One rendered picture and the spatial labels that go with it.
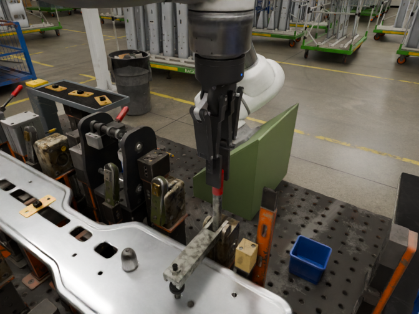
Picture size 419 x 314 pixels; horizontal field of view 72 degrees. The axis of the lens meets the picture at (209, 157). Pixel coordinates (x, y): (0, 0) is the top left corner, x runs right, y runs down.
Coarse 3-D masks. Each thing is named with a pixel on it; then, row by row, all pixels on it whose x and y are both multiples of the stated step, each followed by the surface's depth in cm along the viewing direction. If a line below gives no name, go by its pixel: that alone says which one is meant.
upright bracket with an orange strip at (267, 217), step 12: (264, 192) 51; (276, 192) 50; (264, 204) 53; (276, 204) 52; (264, 216) 54; (264, 240) 57; (264, 252) 58; (264, 264) 60; (252, 276) 64; (264, 276) 62
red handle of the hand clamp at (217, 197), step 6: (222, 174) 54; (222, 180) 54; (222, 186) 55; (216, 192) 55; (222, 192) 56; (216, 198) 57; (216, 204) 57; (216, 210) 58; (216, 216) 59; (216, 222) 60; (216, 228) 61
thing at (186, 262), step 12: (204, 228) 60; (192, 240) 57; (204, 240) 57; (216, 240) 59; (192, 252) 55; (204, 252) 55; (180, 264) 52; (192, 264) 52; (168, 276) 50; (180, 276) 50; (180, 288) 52
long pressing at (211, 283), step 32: (0, 160) 95; (0, 192) 81; (32, 192) 81; (64, 192) 81; (0, 224) 71; (32, 224) 71; (96, 224) 70; (128, 224) 70; (64, 256) 63; (96, 256) 63; (160, 256) 63; (64, 288) 57; (96, 288) 56; (128, 288) 56; (160, 288) 56; (192, 288) 56; (224, 288) 56; (256, 288) 56
